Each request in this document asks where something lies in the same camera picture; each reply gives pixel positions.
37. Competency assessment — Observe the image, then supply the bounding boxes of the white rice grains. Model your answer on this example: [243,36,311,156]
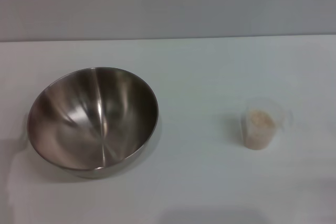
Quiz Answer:
[244,110,276,151]

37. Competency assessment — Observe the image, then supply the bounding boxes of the clear plastic measuring cup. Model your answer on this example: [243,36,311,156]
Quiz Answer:
[240,97,293,152]

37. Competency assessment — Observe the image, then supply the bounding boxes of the stainless steel mixing bowl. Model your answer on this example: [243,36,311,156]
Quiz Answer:
[27,67,160,179]

